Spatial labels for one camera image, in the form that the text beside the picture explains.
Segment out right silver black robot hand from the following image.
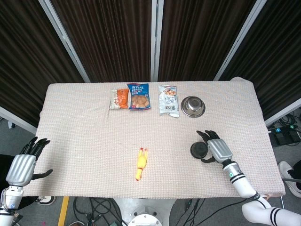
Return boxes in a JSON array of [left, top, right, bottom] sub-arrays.
[[196, 130, 233, 164]]

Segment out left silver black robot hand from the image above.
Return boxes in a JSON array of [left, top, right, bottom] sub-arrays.
[[5, 137, 54, 187]]

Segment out black plastic cup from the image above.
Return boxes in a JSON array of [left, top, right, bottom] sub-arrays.
[[190, 141, 209, 159]]

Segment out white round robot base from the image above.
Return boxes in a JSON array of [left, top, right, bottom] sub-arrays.
[[112, 197, 182, 226]]

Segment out white black sneaker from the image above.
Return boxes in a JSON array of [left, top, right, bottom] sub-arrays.
[[283, 180, 301, 198], [35, 195, 56, 205], [278, 161, 297, 184]]

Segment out stainless steel bowl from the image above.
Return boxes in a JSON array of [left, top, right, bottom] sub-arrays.
[[180, 95, 206, 118]]

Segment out yellow floor tape strip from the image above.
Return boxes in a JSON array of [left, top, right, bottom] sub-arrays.
[[57, 196, 70, 226]]

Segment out black foot pedal box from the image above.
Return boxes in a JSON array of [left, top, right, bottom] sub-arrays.
[[268, 128, 301, 146]]

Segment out silver white snack bag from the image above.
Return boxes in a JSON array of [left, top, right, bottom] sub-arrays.
[[158, 85, 180, 118]]

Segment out beige waffle tablecloth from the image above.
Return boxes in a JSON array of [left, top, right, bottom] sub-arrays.
[[22, 77, 286, 198]]

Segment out yellow rubber chicken toy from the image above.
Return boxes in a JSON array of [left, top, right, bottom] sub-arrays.
[[134, 147, 149, 181]]

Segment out blue snack bag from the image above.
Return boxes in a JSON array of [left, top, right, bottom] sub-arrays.
[[127, 82, 152, 111]]

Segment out dark brown ribbed partition panel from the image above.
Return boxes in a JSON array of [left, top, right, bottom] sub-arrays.
[[50, 0, 157, 82], [0, 0, 85, 127], [221, 0, 301, 120], [158, 0, 257, 82]]

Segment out orange white snack bag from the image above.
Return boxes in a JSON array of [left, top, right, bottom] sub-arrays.
[[109, 88, 129, 110]]

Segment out grey aluminium partition post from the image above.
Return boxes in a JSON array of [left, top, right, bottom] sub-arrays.
[[150, 0, 165, 82], [264, 97, 301, 128], [0, 105, 37, 134], [39, 0, 91, 83], [213, 0, 268, 81]]

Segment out black floor cable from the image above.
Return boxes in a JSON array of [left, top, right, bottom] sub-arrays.
[[204, 199, 247, 226], [72, 197, 99, 222]]

